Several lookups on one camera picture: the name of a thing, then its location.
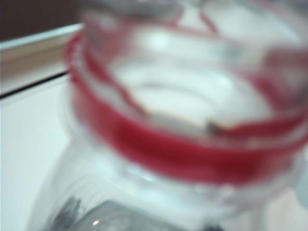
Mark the clear red-labelled mineral water bottle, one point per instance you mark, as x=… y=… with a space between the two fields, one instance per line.
x=168 y=149

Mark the brown fabric desk partition panel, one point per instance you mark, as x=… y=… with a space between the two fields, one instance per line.
x=29 y=16

